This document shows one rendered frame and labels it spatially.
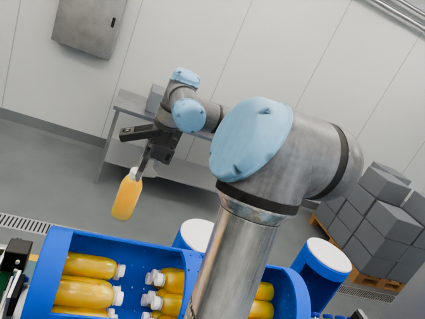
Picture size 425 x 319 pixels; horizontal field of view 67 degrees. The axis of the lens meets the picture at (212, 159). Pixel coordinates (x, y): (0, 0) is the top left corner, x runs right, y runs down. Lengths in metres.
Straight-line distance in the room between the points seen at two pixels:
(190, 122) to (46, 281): 0.53
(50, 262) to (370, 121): 4.82
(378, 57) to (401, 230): 2.29
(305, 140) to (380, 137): 5.10
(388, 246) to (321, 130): 3.81
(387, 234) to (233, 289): 3.68
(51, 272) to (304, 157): 0.73
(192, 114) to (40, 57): 3.61
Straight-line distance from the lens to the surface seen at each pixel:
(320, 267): 1.95
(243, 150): 0.37
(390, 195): 4.37
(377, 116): 5.32
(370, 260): 4.21
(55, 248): 0.97
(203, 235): 1.56
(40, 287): 0.95
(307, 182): 0.42
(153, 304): 1.08
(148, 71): 4.09
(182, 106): 0.74
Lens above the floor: 1.88
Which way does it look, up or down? 20 degrees down
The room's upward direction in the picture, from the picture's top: 24 degrees clockwise
